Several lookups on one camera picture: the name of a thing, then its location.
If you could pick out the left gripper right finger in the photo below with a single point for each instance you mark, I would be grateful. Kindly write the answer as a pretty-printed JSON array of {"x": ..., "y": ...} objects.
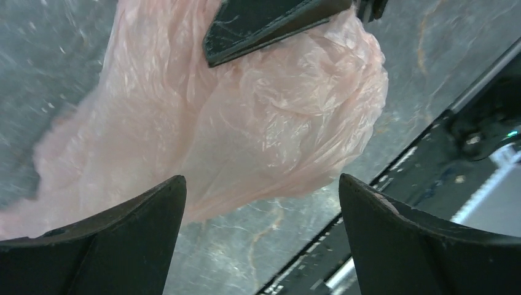
[{"x": 398, "y": 249}]

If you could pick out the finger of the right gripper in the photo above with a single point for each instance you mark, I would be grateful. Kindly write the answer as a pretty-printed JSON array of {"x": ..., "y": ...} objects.
[{"x": 240, "y": 27}]

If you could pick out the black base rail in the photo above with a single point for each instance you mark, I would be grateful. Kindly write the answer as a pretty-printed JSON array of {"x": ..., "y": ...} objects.
[{"x": 464, "y": 168}]

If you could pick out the translucent pink plastic trash bag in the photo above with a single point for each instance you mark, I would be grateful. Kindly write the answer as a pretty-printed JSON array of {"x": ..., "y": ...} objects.
[{"x": 279, "y": 122}]

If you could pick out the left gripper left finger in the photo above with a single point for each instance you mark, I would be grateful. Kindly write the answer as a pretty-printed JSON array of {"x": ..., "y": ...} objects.
[{"x": 126, "y": 249}]

